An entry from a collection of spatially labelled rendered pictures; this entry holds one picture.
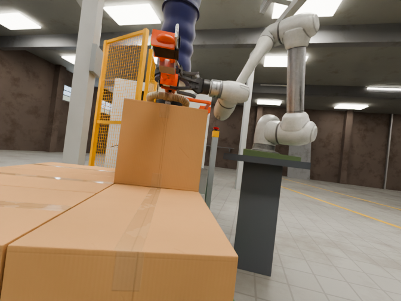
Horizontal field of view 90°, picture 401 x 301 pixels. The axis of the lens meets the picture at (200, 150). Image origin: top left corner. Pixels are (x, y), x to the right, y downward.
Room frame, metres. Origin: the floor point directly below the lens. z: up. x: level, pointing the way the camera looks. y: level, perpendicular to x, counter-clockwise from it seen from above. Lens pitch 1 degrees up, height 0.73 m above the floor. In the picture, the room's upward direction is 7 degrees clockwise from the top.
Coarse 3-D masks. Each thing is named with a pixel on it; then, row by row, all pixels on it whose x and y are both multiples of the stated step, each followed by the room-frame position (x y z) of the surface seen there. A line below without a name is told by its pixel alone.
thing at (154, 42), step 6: (156, 30) 0.61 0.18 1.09; (174, 36) 0.62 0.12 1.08; (156, 42) 0.61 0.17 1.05; (162, 42) 0.61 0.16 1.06; (174, 42) 0.62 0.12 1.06; (156, 48) 0.63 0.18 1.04; (162, 48) 0.63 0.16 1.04; (168, 48) 0.62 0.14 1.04; (174, 48) 0.62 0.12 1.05; (156, 54) 0.67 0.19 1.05; (162, 54) 0.67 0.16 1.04; (168, 54) 0.66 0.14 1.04; (174, 54) 0.66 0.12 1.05
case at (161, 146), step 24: (144, 120) 0.94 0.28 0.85; (168, 120) 0.95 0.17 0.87; (192, 120) 0.96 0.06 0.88; (120, 144) 0.93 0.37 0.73; (144, 144) 0.94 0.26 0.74; (168, 144) 0.95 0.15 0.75; (192, 144) 0.96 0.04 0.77; (120, 168) 0.93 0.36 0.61; (144, 168) 0.94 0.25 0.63; (168, 168) 0.95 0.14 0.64; (192, 168) 0.96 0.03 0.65
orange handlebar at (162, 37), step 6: (156, 36) 0.61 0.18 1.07; (162, 36) 0.60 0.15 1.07; (168, 36) 0.60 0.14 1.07; (168, 42) 0.61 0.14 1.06; (162, 60) 0.75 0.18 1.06; (174, 60) 0.74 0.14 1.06; (168, 78) 0.91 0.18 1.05; (174, 78) 0.91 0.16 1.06; (168, 90) 1.16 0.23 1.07; (198, 102) 1.31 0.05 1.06; (204, 102) 1.31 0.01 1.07; (210, 102) 1.33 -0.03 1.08; (204, 108) 1.50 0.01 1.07
